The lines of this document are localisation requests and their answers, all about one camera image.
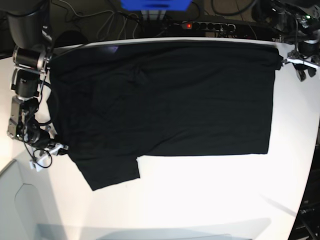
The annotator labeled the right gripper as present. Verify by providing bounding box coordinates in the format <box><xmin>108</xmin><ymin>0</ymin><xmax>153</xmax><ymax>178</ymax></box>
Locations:
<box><xmin>32</xmin><ymin>126</ymin><xmax>69</xmax><ymax>156</ymax></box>

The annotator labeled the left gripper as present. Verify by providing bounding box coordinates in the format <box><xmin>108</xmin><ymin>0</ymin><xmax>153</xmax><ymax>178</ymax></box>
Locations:
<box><xmin>282</xmin><ymin>48</ymin><xmax>320</xmax><ymax>82</ymax></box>

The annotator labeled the black T-shirt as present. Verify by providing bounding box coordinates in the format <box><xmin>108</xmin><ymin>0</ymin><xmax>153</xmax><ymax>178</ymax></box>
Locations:
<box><xmin>47</xmin><ymin>42</ymin><xmax>283</xmax><ymax>190</ymax></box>

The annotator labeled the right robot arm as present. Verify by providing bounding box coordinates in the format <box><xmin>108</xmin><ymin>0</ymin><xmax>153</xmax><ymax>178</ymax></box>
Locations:
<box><xmin>0</xmin><ymin>0</ymin><xmax>68</xmax><ymax>157</ymax></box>

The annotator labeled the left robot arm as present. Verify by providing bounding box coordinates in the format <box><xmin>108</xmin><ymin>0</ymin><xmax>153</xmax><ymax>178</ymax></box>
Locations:
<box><xmin>254</xmin><ymin>0</ymin><xmax>320</xmax><ymax>82</ymax></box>

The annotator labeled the black power strip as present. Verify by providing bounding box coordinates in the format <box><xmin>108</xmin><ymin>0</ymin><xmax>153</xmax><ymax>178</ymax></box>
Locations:
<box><xmin>175</xmin><ymin>21</ymin><xmax>236</xmax><ymax>33</ymax></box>

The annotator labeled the blue box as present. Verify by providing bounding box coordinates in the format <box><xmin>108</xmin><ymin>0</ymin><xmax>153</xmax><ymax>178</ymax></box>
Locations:
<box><xmin>120</xmin><ymin>0</ymin><xmax>192</xmax><ymax>11</ymax></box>

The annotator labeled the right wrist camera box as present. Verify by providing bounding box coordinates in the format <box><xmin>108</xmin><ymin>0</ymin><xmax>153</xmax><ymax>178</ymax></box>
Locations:
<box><xmin>29</xmin><ymin>160</ymin><xmax>44</xmax><ymax>172</ymax></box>

